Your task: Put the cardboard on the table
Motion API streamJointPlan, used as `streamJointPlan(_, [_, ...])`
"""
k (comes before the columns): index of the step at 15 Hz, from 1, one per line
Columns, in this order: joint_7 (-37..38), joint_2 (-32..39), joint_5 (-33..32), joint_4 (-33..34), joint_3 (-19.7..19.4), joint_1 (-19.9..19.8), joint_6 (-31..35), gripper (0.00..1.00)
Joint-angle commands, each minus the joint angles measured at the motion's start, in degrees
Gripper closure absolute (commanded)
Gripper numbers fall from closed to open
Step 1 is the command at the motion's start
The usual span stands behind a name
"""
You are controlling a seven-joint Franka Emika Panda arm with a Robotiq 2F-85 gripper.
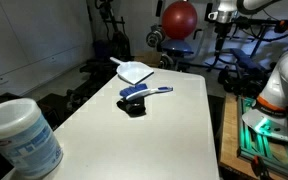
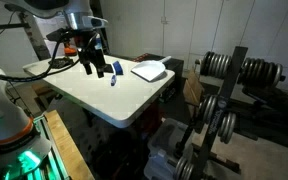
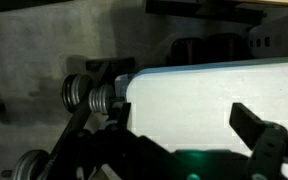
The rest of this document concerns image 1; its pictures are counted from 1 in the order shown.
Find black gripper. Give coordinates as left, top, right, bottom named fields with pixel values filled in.
left=216, top=20, right=233, bottom=56

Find blue weight bench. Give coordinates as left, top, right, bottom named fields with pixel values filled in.
left=229, top=48, right=268, bottom=73

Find blue balance trainer dome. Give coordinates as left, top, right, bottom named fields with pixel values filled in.
left=160, top=39, right=195, bottom=56

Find black dumbbell pile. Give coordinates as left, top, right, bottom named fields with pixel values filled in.
left=217, top=64, right=270, bottom=99

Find red exercise ball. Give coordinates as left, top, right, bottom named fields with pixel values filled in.
left=161, top=0, right=198, bottom=41

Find grey weight plate stack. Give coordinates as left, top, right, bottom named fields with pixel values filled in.
left=146, top=23, right=167, bottom=48
left=153, top=52, right=176, bottom=70

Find black weight plate rack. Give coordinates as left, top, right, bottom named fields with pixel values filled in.
left=146, top=23, right=177, bottom=71

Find orange black clamp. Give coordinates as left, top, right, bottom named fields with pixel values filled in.
left=250, top=154, right=272, bottom=180
left=273, top=19, right=288, bottom=34

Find wooden board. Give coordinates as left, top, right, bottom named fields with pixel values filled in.
left=218, top=92, right=285, bottom=180

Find white plastic dustpan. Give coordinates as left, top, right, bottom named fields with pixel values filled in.
left=109, top=56, right=155, bottom=86

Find blue white hand brush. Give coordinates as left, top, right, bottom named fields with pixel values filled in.
left=119, top=83, right=174, bottom=102

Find black upright exercise machine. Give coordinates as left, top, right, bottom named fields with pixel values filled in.
left=93, top=0, right=132, bottom=61

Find black glove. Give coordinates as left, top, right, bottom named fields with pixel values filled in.
left=116, top=96, right=147, bottom=118

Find black floor exercise equipment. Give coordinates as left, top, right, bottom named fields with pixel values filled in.
left=78, top=59, right=118, bottom=83

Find white blue wipes tub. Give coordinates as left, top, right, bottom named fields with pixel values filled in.
left=0, top=97, right=64, bottom=179

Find black multi-gym frame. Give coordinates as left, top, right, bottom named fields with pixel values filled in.
left=193, top=14, right=288, bottom=73

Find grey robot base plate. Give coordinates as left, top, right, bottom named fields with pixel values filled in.
left=242, top=107, right=288, bottom=143

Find green-lit aluminium frame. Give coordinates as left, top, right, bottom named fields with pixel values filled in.
left=236, top=95, right=288, bottom=180

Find white wall cabinets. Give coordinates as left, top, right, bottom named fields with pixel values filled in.
left=0, top=0, right=95, bottom=104

